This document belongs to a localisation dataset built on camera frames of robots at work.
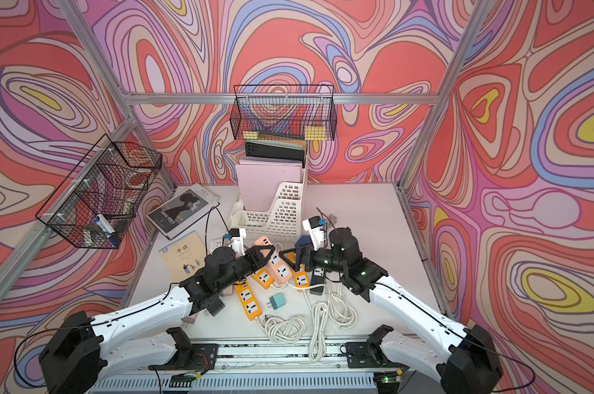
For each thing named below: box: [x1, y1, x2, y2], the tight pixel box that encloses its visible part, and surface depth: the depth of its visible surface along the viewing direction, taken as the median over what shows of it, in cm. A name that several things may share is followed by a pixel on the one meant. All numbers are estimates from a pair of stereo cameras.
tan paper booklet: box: [158, 229, 207, 283], surface depth 98 cm
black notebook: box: [245, 138, 306, 169], surface depth 95 cm
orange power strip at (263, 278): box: [251, 268, 275, 290], surface depth 88 cm
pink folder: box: [235, 157, 303, 212], surface depth 89 cm
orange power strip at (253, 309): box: [234, 278, 263, 322], surface depth 84 cm
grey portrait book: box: [145, 183, 220, 241], surface depth 108 cm
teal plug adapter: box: [265, 292, 287, 311], surface depth 85 cm
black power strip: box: [309, 266, 326, 296], surface depth 88 cm
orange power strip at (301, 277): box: [292, 263, 311, 293], surface depth 88 cm
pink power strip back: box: [254, 235, 293, 285], surface depth 76 cm
